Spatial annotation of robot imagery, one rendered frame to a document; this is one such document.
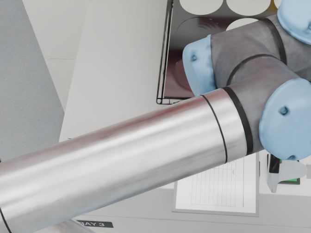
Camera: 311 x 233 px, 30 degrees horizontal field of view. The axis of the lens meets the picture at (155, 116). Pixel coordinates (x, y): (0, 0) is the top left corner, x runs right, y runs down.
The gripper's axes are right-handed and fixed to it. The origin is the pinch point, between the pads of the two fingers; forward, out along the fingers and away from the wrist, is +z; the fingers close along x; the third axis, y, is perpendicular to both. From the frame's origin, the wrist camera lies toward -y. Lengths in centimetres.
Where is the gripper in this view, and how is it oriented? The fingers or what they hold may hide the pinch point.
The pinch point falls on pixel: (268, 152)
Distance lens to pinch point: 99.5
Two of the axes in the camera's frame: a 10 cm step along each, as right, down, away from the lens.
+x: 0.9, -8.4, 5.4
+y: 9.9, 0.4, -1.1
